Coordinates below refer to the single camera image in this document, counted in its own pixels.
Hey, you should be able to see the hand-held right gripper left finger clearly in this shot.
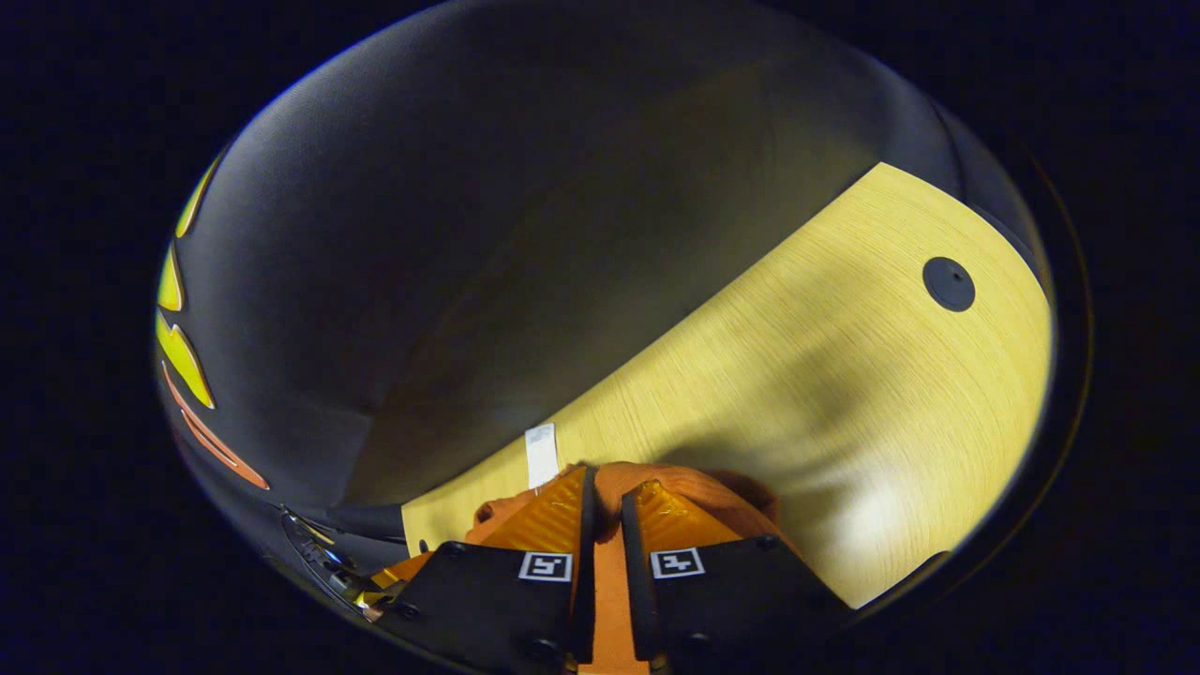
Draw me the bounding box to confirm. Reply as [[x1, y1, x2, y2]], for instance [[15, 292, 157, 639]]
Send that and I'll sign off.
[[373, 466, 599, 671]]

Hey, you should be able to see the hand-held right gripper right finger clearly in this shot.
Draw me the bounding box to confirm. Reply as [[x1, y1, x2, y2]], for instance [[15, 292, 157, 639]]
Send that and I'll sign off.
[[621, 480, 852, 667]]

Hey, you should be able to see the orange knit cardigan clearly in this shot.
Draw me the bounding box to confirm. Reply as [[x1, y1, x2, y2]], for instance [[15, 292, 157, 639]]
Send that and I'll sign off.
[[464, 422, 798, 675]]

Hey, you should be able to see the black backdrop cloth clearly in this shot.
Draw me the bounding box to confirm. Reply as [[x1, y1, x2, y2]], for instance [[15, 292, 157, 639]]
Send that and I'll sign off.
[[155, 0, 1046, 563]]

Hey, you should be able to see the black table hole cap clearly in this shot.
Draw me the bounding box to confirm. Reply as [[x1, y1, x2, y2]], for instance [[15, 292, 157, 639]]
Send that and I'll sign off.
[[922, 256, 977, 313]]

